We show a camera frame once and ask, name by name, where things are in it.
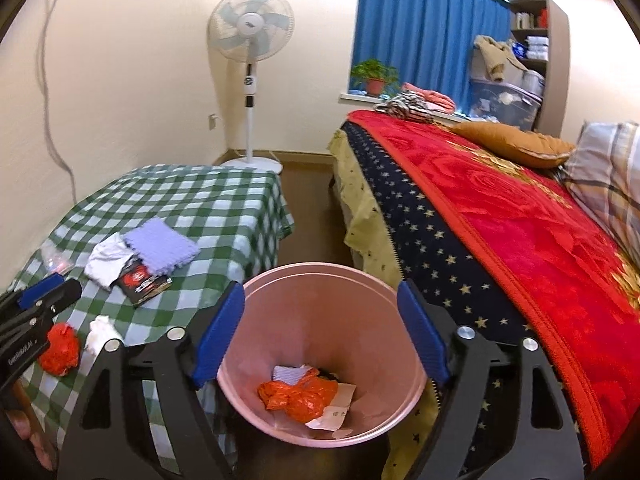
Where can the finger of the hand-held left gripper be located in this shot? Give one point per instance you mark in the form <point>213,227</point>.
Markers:
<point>60,297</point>
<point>42,289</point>

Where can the white standing fan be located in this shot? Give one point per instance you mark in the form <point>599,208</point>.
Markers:
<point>250,22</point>

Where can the beige jacket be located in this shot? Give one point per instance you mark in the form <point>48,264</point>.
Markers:
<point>492,55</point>

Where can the red plastic bag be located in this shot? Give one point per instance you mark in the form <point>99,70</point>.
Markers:
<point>60,350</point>

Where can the orange plastic bag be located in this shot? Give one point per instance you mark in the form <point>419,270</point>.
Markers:
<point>300,397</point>

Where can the green checked tablecloth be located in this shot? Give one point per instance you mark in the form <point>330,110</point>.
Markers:
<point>200,210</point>

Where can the purple foam mat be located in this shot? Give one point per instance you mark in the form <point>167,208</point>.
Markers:
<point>160,245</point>

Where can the black white striped cloth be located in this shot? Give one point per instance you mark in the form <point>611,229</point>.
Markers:
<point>407,107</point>

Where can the plaid pillow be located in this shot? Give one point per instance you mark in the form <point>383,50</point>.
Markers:
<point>605,175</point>

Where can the potted green plant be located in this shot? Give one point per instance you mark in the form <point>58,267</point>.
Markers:
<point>375,85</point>

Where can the white wall socket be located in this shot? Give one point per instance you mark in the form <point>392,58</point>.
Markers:
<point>212,122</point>

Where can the navy star print quilt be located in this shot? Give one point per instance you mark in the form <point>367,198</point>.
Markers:
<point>425,240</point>

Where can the yellow bed sheet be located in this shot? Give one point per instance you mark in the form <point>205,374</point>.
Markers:
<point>365,220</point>

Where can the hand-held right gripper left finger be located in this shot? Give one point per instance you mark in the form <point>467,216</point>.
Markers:
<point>220,335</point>

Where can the wooden bookshelf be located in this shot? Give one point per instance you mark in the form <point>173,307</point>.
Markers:
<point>530,20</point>

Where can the white bubble wrap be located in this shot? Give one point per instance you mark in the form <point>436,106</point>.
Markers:
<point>285,374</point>

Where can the clear plastic storage box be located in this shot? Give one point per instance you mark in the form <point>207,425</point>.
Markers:
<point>505,102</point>

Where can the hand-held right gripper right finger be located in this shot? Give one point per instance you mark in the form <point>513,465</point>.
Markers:
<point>425,335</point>

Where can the person's left hand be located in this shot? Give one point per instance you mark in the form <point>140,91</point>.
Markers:
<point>25,425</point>

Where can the black red packet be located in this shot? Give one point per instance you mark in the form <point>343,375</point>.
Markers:
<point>140,282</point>

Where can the blue curtain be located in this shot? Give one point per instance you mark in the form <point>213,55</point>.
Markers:
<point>425,25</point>

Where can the clear plastic bag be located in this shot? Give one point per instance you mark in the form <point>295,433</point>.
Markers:
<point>55,257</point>

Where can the white tissue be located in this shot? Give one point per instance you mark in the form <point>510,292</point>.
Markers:
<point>100,332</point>

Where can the pink trash bin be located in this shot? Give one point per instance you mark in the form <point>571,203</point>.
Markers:
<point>320,320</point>

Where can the red floral blanket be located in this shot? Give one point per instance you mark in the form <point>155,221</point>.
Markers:
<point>500,220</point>

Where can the grey lidded container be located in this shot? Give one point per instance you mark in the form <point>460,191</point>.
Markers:
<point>533,82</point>

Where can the orange pillow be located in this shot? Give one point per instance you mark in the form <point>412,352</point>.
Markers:
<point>515,142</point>

